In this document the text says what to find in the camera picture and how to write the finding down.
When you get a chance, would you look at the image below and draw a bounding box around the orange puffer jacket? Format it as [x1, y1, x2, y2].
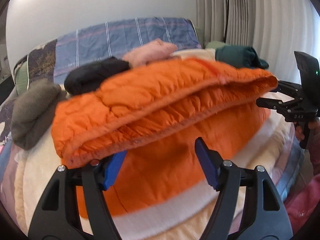
[52, 58, 278, 216]

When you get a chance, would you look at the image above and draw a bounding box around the pink fleece sleeve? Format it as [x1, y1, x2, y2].
[285, 139, 320, 230]

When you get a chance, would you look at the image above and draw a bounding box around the grey pleated curtain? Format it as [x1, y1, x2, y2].
[195, 0, 319, 83]

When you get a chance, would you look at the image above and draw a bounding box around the dark patterned quilt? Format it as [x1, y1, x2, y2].
[1, 39, 57, 146]

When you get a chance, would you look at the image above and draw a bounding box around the cream plush blanket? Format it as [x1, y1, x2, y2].
[13, 48, 301, 240]

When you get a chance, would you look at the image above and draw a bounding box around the dark green folded garment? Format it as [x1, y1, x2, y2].
[215, 45, 269, 69]

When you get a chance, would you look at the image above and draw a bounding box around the pink folded garment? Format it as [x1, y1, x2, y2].
[122, 38, 178, 68]

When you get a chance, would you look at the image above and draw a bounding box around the grey-brown fleece garment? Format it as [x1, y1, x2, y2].
[11, 78, 66, 150]

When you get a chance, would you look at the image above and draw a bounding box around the blue plaid duvet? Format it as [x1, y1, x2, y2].
[53, 17, 202, 85]

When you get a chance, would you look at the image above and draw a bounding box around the green pillow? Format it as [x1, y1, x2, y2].
[205, 41, 227, 50]

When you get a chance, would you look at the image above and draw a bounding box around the black folded garment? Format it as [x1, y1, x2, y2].
[64, 57, 130, 96]

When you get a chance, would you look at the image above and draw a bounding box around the person right hand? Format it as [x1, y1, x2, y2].
[294, 117, 319, 150]

